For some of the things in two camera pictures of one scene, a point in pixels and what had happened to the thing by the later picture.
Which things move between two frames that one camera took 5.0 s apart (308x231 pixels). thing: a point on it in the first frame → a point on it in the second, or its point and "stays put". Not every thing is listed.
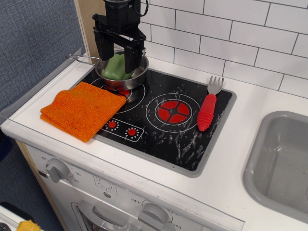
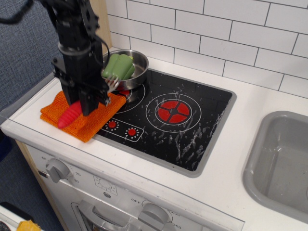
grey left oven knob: [57, 170] stays put
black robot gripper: [121, 25] → [80, 67]
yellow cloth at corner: [28, 225] stays put
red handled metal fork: [205, 116] → [74, 112]
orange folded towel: [83, 110] stays put
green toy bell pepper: [114, 69] stays put
